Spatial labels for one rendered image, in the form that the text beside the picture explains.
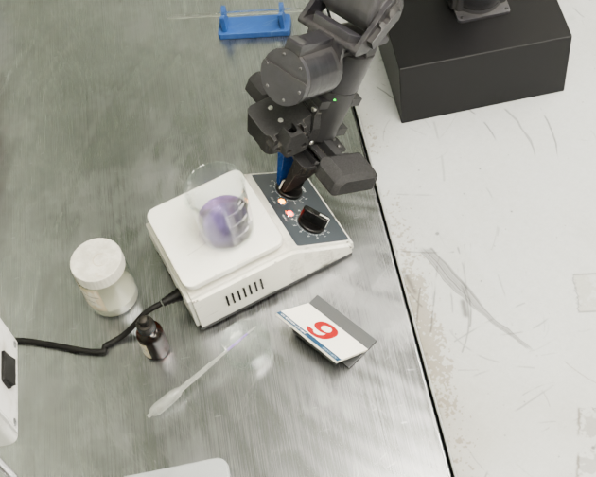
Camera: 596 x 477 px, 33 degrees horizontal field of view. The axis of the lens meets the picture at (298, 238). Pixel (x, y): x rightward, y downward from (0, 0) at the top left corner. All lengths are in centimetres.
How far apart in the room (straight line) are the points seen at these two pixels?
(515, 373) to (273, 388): 26
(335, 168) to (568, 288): 30
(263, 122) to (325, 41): 12
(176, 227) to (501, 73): 44
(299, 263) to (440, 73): 30
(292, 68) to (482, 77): 35
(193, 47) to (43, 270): 39
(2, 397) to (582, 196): 77
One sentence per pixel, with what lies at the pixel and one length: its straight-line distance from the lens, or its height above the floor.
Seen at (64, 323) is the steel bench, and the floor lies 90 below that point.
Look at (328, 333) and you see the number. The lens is 110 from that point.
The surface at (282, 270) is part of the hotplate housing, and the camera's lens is 111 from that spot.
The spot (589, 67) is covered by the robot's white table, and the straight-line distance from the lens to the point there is 136.
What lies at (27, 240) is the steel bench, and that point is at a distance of 128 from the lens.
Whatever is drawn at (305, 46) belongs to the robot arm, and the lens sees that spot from 97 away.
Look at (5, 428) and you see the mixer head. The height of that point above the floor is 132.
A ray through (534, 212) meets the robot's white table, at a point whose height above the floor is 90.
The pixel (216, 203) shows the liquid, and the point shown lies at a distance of 110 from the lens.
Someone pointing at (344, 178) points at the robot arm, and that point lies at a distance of 105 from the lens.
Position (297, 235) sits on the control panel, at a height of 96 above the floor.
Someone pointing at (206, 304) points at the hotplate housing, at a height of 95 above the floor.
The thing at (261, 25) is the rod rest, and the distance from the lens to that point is 142.
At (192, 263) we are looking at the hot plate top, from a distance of 109.
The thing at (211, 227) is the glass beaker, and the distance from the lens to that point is 105.
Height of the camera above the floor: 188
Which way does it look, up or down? 55 degrees down
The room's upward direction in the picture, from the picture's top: 11 degrees counter-clockwise
